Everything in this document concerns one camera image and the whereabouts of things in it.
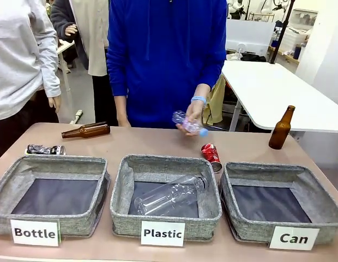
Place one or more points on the grey sweatshirt person's hand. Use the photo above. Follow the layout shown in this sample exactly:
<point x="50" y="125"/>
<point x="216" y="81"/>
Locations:
<point x="55" y="103"/>

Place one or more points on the beige coat person's hand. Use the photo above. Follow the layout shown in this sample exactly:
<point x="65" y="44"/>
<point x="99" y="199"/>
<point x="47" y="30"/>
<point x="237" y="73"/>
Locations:
<point x="71" y="29"/>

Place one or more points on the person's left hand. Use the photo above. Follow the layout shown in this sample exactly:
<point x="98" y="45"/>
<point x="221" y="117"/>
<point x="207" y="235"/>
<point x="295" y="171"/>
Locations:
<point x="195" y="110"/>

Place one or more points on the crushed purple-label plastic bottle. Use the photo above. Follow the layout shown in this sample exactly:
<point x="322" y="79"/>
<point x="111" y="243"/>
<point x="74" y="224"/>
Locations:
<point x="180" y="116"/>

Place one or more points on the black crushed can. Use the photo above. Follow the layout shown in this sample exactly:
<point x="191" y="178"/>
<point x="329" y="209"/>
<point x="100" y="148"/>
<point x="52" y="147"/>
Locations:
<point x="43" y="149"/>

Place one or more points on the red crushed can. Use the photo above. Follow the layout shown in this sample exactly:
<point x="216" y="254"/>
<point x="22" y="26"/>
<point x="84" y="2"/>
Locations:
<point x="211" y="155"/>

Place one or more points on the brown glass beer bottle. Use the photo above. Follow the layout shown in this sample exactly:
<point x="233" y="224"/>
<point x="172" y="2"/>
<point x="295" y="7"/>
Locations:
<point x="95" y="130"/>
<point x="279" y="133"/>

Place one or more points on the person's right forearm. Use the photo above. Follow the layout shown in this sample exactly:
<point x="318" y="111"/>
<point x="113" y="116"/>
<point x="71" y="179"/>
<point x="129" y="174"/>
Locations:
<point x="121" y="109"/>

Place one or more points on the person's left forearm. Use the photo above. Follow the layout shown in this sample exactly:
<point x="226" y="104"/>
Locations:
<point x="201" y="91"/>

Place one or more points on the grey fabric basket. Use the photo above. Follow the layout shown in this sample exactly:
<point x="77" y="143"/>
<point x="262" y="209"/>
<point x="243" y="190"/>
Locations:
<point x="122" y="215"/>
<point x="76" y="222"/>
<point x="240" y="226"/>

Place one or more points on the white Can label card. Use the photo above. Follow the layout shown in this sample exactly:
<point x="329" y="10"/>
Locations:
<point x="294" y="238"/>

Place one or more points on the light blue wristband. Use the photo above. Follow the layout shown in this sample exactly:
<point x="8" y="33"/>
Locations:
<point x="199" y="98"/>

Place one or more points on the small white table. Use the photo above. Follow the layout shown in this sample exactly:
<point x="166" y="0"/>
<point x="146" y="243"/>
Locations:
<point x="64" y="47"/>

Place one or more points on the yellow cloth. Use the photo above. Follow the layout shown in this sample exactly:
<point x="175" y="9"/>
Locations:
<point x="216" y="103"/>

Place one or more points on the white power strip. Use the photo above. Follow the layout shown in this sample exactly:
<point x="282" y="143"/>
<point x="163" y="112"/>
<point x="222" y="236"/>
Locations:
<point x="77" y="116"/>

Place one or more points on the person in beige coat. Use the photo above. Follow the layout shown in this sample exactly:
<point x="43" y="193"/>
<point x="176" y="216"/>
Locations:
<point x="95" y="35"/>

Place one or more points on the person in grey sweatshirt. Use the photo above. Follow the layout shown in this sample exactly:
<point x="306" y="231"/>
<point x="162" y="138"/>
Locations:
<point x="19" y="54"/>

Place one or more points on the blue hoodie torso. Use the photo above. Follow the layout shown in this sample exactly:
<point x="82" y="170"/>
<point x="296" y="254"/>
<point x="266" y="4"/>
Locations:
<point x="163" y="54"/>

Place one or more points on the large white table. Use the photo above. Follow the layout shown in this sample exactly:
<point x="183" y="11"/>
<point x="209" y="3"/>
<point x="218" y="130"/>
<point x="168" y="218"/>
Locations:
<point x="280" y="90"/>

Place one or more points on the clear plastic bottle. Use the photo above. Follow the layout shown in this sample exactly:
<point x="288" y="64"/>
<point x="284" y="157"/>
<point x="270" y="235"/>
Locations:
<point x="169" y="195"/>

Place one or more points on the white partition panel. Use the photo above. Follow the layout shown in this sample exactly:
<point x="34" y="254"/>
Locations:
<point x="250" y="35"/>

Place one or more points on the black stand pole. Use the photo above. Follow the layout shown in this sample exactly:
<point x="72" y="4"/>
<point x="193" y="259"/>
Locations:
<point x="280" y="35"/>

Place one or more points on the dark blue bottle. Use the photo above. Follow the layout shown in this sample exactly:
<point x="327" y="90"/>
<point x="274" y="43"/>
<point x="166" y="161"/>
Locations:
<point x="297" y="52"/>

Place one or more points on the clear storage boxes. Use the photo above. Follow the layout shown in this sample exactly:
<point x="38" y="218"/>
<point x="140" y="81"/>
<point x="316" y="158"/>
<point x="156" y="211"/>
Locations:
<point x="295" y="38"/>

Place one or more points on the white Plastic label card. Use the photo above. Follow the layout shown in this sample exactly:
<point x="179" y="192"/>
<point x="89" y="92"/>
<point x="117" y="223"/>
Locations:
<point x="162" y="233"/>

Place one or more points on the white Bottle label card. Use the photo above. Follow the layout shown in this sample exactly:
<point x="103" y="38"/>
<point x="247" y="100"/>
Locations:
<point x="35" y="232"/>

